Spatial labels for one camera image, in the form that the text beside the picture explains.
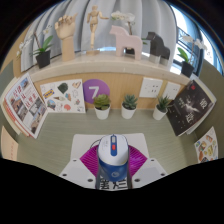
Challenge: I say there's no dark-framed window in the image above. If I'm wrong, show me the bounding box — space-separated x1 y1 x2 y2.
169 4 221 74

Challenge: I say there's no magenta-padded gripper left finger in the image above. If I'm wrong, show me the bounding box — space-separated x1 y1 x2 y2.
58 143 101 190

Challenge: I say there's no white orchid behind horse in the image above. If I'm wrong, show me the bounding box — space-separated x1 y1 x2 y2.
110 10 137 36

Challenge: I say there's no black wooden horse figure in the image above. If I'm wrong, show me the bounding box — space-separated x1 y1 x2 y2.
145 31 171 65

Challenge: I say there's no black cover book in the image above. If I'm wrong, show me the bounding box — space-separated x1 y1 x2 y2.
166 79 217 137

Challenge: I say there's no wooden mannequin figure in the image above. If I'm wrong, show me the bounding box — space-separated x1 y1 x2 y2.
86 4 110 56

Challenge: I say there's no red-edged photo magazine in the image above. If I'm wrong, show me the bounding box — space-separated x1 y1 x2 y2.
2 72 49 140

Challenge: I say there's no pink wooden horse figure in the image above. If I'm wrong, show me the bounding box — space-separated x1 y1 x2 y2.
109 25 144 61

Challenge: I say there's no grey pleated curtain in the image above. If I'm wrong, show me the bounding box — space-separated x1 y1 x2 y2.
19 0 178 73

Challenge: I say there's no white wall socket plate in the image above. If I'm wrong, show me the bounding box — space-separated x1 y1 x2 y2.
138 76 164 99

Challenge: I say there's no wooden hand model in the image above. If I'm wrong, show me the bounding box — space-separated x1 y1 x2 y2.
54 13 79 63

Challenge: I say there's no purple round number sign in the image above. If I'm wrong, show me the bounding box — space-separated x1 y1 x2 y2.
82 78 111 105

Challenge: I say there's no white illustrated sticker card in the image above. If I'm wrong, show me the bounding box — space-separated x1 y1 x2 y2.
39 78 87 114

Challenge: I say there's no colourful food picture card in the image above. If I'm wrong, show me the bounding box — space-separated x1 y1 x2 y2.
194 126 219 164

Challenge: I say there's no small succulent in white pot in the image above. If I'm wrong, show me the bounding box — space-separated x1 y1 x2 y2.
152 95 171 121
120 93 139 120
92 93 112 121

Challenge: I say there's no white switch plate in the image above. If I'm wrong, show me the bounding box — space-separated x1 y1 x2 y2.
162 81 182 101

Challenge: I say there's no blue and white computer mouse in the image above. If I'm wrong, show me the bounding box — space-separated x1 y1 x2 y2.
96 133 130 183

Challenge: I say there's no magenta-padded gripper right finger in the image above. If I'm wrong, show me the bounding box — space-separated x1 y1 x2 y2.
126 144 168 189

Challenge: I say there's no grey-green desk partition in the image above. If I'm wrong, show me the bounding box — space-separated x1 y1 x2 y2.
199 59 224 161
0 68 18 101

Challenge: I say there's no white orchid in black pot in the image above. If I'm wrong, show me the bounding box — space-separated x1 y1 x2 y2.
16 26 54 70
176 34 208 79

